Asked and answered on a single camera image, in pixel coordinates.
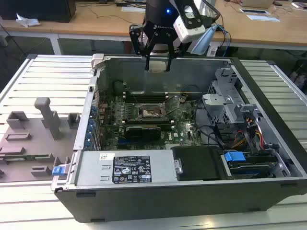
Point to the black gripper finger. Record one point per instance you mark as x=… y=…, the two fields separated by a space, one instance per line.
x=140 y=40
x=170 y=51

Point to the silver square CPU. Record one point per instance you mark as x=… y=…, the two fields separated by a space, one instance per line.
x=157 y=65

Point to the CPU socket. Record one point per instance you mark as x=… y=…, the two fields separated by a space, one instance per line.
x=149 y=111

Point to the pale blue teach pendant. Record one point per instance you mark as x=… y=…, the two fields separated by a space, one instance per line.
x=204 y=40

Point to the wooden desk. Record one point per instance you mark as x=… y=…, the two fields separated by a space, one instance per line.
x=100 y=25

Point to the round coin battery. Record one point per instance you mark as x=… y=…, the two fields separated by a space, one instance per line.
x=183 y=98

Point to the grey metal drive cage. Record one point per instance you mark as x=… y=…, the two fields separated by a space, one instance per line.
x=225 y=100

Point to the green motherboard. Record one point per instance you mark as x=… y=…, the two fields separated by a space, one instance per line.
x=182 y=134

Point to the black graphics card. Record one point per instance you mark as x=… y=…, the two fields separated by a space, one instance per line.
x=144 y=133

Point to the black desktop computer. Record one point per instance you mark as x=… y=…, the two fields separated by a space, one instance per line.
x=38 y=9

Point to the crumpled white paper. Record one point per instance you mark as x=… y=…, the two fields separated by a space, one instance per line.
x=27 y=21

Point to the black plastic drive shroud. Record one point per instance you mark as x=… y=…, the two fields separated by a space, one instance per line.
x=199 y=163

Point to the blue disk carrier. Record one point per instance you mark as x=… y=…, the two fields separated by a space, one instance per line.
x=233 y=156

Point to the black label sticker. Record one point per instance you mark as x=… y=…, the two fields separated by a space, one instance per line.
x=132 y=169

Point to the grey power supply unit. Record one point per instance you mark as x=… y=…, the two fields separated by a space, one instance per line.
x=91 y=167

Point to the grey parts rack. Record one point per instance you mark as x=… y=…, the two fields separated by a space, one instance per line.
x=36 y=143

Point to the black open PC case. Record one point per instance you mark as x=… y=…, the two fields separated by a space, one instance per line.
x=168 y=201

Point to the blue case latch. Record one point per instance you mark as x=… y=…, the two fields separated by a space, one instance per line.
x=58 y=170

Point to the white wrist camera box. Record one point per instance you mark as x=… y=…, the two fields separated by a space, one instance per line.
x=187 y=30

